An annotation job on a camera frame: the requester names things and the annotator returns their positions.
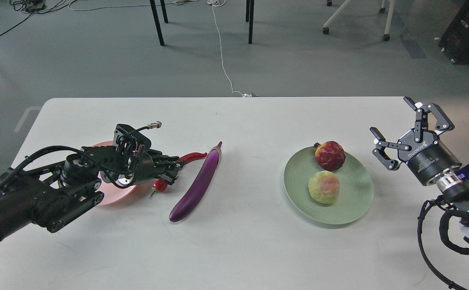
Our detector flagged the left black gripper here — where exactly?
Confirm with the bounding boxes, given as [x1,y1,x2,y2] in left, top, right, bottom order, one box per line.
[129,150,185,185]

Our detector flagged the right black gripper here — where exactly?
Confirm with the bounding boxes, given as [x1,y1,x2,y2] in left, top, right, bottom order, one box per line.
[369,96,462,186]

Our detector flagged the red chili pepper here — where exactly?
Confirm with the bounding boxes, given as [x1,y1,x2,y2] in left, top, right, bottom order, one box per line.
[150,152,207,197]

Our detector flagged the red pomegranate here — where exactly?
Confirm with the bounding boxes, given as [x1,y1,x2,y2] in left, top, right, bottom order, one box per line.
[313,141,346,172]

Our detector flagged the yellow green peach fruit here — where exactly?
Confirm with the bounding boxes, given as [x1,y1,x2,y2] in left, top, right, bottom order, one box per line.
[308,171,340,205]

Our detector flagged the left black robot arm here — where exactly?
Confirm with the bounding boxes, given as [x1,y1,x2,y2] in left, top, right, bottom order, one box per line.
[0,124,184,242]

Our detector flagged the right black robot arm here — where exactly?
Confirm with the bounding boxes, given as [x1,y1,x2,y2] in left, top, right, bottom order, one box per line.
[369,97,469,290]

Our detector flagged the purple eggplant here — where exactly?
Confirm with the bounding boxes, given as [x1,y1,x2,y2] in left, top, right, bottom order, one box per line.
[169,141,223,222]

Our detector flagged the pink plate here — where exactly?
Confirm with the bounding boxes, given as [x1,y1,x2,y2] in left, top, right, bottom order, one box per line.
[91,141,148,206]

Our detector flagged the green plate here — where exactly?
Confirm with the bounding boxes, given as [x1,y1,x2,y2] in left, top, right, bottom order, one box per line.
[284,146,374,225]

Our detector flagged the white office chair base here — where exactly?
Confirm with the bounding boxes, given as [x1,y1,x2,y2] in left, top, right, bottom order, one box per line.
[322,0,396,42]

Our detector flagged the black table legs left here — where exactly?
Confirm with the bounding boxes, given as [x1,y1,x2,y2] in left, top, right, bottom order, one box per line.
[149,0,168,47]

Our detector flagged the black table legs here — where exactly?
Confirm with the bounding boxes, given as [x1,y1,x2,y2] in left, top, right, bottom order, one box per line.
[149,0,168,47]
[245,0,255,44]

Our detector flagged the black table legs right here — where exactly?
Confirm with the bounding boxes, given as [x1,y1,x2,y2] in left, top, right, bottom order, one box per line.
[245,0,255,44]

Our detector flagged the white cable on floor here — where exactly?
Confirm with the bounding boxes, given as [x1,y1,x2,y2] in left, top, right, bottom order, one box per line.
[207,0,256,98]

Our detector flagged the black cables on floor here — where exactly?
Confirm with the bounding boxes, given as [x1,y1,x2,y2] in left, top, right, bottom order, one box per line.
[0,0,187,47]

